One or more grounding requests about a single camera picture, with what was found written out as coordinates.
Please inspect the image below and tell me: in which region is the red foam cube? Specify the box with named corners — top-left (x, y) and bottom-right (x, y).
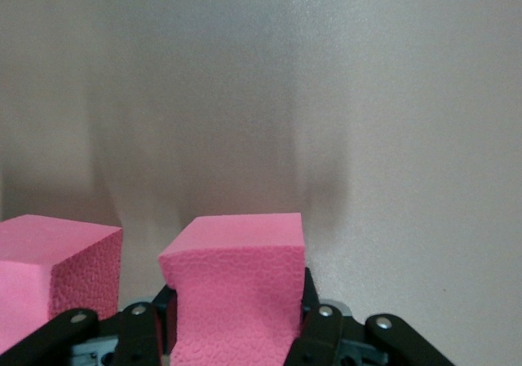
top-left (0, 214), bottom-right (124, 351)
top-left (157, 212), bottom-right (307, 366)

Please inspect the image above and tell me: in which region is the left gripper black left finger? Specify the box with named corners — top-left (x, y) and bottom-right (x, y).
top-left (0, 285), bottom-right (179, 366)

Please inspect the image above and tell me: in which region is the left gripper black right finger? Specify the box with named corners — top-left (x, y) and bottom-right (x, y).
top-left (285, 267), bottom-right (452, 366)

